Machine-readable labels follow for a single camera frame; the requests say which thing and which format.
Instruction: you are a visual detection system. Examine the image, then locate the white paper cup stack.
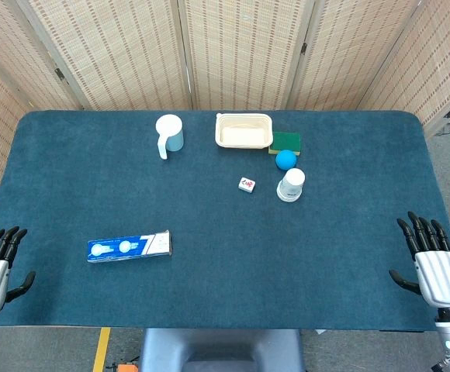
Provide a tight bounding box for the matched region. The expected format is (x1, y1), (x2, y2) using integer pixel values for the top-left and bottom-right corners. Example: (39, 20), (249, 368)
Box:
(276, 167), (306, 203)

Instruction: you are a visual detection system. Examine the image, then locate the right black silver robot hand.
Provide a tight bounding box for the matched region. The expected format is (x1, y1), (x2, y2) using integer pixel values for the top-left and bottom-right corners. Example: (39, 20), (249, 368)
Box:
(388, 211), (450, 309)

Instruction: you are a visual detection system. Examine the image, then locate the blue ball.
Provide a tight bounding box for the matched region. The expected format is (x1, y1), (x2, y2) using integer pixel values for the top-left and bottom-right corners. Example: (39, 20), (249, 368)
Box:
(275, 150), (299, 171)

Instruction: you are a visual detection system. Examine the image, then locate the grey blue robot torso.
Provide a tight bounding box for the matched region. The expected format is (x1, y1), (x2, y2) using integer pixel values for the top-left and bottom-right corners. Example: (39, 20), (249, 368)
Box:
(139, 328), (306, 372)

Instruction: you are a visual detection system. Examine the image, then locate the blue velvet table cloth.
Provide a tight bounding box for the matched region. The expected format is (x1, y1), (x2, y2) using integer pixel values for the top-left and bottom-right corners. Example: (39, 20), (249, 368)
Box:
(0, 109), (450, 333)

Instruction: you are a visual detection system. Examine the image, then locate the blue white toothpaste paper box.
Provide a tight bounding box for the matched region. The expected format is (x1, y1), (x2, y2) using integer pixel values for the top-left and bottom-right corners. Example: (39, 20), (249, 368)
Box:
(87, 229), (173, 264)

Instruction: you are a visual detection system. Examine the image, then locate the white mahjong tile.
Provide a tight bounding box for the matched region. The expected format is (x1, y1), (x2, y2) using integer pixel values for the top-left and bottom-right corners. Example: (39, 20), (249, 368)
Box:
(237, 177), (258, 194)

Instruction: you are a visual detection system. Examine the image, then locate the green yellow sponge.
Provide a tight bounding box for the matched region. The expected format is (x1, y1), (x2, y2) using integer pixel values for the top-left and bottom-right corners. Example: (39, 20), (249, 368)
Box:
(268, 132), (303, 157)

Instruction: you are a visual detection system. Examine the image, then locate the light blue white mug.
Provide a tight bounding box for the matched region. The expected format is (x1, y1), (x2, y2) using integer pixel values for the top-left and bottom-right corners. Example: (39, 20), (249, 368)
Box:
(155, 114), (185, 160)

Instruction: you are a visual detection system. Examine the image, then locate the beige rectangular plastic container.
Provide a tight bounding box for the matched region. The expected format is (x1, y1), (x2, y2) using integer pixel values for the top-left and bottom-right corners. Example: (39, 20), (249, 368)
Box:
(214, 112), (274, 149)

